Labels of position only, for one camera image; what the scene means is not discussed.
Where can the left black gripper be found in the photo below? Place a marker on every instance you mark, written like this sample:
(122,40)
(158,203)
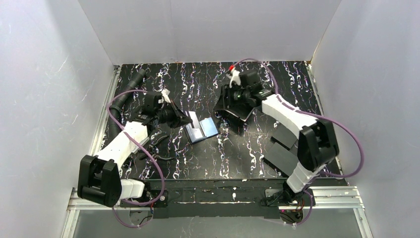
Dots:
(176,114)

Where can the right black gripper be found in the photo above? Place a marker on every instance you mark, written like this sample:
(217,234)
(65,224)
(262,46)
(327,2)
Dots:
(229,100)

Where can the white credit card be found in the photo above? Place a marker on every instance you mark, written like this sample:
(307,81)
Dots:
(194,126)

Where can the black plastic tray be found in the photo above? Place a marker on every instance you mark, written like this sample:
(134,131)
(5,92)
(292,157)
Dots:
(236,101)

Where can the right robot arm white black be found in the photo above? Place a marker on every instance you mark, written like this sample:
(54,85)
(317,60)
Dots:
(317,143)

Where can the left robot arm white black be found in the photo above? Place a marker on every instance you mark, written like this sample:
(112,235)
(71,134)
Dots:
(99,178)

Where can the black pliers tool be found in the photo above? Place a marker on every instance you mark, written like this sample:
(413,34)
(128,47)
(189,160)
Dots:
(152,148)

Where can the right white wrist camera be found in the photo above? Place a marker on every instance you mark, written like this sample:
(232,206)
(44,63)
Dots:
(233,76)

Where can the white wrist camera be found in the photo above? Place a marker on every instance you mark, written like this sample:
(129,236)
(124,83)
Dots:
(233,76)
(164,96)

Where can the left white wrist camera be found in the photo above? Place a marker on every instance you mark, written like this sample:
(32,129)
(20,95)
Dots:
(164,96)

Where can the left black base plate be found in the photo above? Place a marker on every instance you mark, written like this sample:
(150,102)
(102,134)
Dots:
(148,196)

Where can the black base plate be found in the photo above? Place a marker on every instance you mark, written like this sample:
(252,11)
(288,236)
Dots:
(278,197)
(148,196)

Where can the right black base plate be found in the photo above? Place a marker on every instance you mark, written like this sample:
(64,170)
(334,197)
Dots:
(278,197)

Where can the aluminium frame rail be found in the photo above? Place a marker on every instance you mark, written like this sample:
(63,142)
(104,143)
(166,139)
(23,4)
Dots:
(224,212)

